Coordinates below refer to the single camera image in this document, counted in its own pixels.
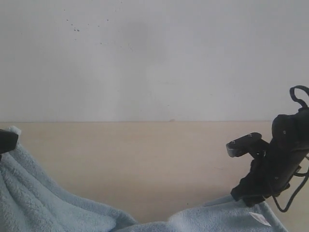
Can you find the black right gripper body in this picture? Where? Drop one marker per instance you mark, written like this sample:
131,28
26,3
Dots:
267,177

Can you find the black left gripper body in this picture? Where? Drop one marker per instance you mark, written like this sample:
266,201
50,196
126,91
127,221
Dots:
8,141

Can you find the light blue terry towel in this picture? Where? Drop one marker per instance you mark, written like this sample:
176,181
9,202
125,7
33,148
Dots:
30,201

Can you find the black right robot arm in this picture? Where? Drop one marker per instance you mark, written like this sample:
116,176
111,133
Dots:
290,138

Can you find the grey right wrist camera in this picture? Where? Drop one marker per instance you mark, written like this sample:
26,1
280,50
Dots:
252,144

